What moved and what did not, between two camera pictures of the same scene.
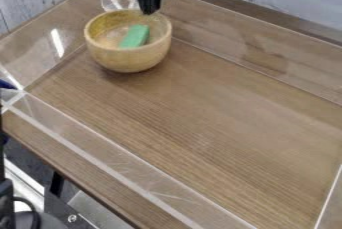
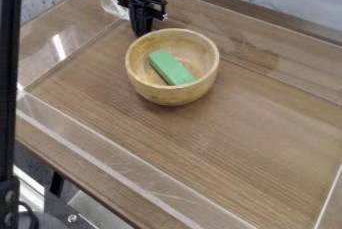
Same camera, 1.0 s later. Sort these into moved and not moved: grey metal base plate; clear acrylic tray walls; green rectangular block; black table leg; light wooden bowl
Moved: light wooden bowl; green rectangular block
Not moved: clear acrylic tray walls; black table leg; grey metal base plate
